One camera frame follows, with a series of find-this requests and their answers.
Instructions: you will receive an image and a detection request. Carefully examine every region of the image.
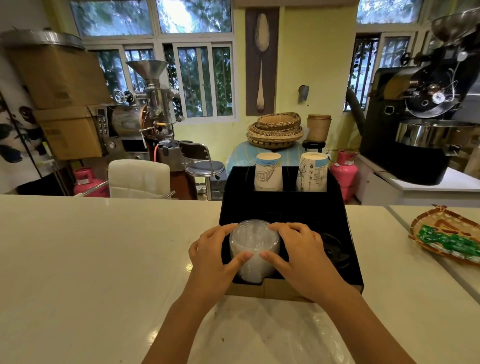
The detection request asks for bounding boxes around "person's right hand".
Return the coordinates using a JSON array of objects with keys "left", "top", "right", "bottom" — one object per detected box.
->
[{"left": 259, "top": 222, "right": 348, "bottom": 304}]

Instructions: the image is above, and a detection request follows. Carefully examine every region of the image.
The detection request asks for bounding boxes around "person's left hand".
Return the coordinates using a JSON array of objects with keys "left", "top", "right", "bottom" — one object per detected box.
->
[{"left": 188, "top": 224, "right": 254, "bottom": 296}]

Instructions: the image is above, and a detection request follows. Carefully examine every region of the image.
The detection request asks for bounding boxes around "stack of clear plastic lids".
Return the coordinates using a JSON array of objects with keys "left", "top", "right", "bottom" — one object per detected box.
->
[{"left": 229, "top": 219, "right": 281, "bottom": 284}]

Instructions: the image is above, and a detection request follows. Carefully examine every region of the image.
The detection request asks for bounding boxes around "person's right forearm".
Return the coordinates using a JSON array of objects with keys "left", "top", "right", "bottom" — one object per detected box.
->
[{"left": 315, "top": 280, "right": 415, "bottom": 364}]

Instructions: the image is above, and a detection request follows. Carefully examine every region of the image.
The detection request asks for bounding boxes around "person's left forearm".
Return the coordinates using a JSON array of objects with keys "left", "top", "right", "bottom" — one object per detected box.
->
[{"left": 142, "top": 287, "right": 229, "bottom": 364}]

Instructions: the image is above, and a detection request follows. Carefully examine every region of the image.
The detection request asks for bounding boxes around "stack of black lids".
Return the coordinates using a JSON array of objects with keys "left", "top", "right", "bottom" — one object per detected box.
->
[{"left": 319, "top": 232, "right": 352, "bottom": 269}]

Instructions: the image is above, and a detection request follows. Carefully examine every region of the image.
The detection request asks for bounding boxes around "black cardboard cup organizer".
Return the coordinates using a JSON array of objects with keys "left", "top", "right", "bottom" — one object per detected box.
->
[{"left": 218, "top": 166, "right": 364, "bottom": 304}]

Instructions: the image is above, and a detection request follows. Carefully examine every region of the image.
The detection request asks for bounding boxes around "blue-rimmed paper cup stack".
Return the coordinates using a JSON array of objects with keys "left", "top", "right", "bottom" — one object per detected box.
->
[{"left": 254, "top": 152, "right": 284, "bottom": 192}]

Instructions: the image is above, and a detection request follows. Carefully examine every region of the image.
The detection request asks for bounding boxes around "line-drawing paper cup stack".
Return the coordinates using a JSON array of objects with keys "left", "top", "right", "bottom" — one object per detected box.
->
[{"left": 296, "top": 152, "right": 329, "bottom": 193}]

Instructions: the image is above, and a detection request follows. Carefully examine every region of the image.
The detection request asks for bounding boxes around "chrome bar stool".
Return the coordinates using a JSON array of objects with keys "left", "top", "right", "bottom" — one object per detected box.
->
[{"left": 179, "top": 140, "right": 226, "bottom": 201}]

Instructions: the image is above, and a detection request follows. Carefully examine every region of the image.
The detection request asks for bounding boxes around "round light blue table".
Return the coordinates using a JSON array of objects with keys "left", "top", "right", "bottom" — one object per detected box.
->
[{"left": 227, "top": 140, "right": 306, "bottom": 177}]

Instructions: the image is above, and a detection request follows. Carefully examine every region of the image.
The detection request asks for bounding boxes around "pink gas cylinder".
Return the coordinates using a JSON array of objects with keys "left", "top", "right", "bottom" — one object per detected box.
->
[
  {"left": 73, "top": 167, "right": 110, "bottom": 198},
  {"left": 330, "top": 149, "right": 359, "bottom": 203}
]

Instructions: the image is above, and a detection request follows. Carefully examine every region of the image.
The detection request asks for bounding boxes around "stack of woven baskets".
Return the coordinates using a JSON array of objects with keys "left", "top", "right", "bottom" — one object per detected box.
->
[{"left": 246, "top": 112, "right": 304, "bottom": 150}]

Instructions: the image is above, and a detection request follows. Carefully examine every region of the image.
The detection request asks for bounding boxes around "white padded chair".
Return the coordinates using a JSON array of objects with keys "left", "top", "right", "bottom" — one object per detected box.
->
[{"left": 108, "top": 159, "right": 176, "bottom": 199}]

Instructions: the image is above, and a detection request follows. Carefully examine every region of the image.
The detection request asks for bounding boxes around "white cabinet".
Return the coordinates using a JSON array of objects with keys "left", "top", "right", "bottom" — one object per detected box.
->
[{"left": 354, "top": 154, "right": 480, "bottom": 208}]

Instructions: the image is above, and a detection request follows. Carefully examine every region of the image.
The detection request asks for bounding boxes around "tall woven basket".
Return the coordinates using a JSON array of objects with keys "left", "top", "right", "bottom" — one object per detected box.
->
[{"left": 306, "top": 114, "right": 332, "bottom": 143}]

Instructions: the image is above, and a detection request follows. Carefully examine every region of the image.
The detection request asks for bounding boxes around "small steel coffee roaster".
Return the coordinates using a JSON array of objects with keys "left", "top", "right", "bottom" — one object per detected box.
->
[{"left": 95, "top": 59, "right": 186, "bottom": 172}]

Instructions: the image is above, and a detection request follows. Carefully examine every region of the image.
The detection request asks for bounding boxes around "woven bamboo tray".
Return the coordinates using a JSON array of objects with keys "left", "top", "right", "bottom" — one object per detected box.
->
[{"left": 409, "top": 205, "right": 480, "bottom": 267}]

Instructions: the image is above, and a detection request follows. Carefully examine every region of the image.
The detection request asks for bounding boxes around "large black coffee roaster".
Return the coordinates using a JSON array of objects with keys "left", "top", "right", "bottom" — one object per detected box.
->
[{"left": 345, "top": 9, "right": 480, "bottom": 186}]

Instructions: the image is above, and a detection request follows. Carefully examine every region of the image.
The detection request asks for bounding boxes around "pile of green packets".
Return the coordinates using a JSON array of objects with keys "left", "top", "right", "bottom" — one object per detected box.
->
[{"left": 418, "top": 224, "right": 480, "bottom": 263}]

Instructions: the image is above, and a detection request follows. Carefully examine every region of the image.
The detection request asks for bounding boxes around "wide white-framed window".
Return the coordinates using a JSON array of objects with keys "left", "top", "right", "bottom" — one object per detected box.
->
[{"left": 69, "top": 0, "right": 237, "bottom": 124}]

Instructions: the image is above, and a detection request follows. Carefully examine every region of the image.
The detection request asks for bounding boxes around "small cardboard box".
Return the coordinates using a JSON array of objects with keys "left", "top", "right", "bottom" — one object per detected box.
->
[{"left": 34, "top": 106, "right": 109, "bottom": 161}]

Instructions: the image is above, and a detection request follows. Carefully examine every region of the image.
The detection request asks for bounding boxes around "barred white-framed window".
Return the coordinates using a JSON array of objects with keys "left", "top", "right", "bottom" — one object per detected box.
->
[{"left": 343, "top": 0, "right": 480, "bottom": 113}]

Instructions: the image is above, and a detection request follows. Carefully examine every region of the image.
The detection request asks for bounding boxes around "large cardboard box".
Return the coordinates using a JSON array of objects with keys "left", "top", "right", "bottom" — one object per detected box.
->
[{"left": 5, "top": 45, "right": 113, "bottom": 110}]

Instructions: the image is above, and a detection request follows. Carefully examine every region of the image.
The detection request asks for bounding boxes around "panda ink painting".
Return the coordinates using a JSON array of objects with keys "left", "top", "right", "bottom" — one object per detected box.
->
[{"left": 0, "top": 49, "right": 57, "bottom": 194}]

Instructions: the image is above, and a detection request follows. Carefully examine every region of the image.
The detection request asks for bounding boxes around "round metal lid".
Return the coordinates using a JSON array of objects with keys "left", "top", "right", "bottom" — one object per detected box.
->
[{"left": 0, "top": 29, "right": 86, "bottom": 50}]

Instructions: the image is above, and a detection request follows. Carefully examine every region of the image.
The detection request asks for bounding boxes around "spoon wall picture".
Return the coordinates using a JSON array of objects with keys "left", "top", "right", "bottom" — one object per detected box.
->
[{"left": 245, "top": 7, "right": 280, "bottom": 117}]

